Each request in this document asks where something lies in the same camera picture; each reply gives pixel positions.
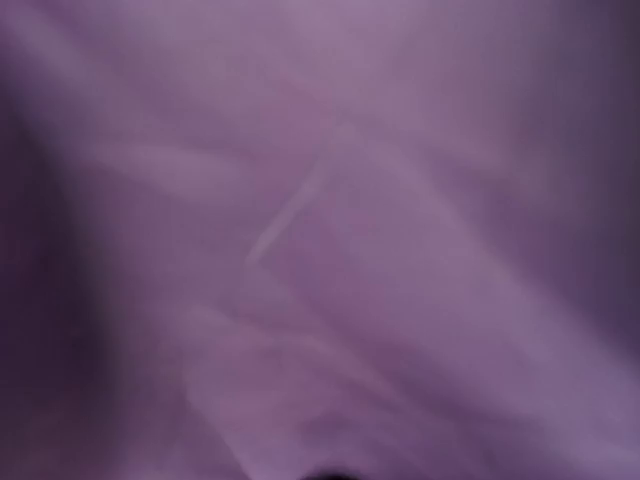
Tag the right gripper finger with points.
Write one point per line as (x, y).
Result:
(331, 475)

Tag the purple wrapping paper sheet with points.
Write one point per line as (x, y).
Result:
(263, 239)

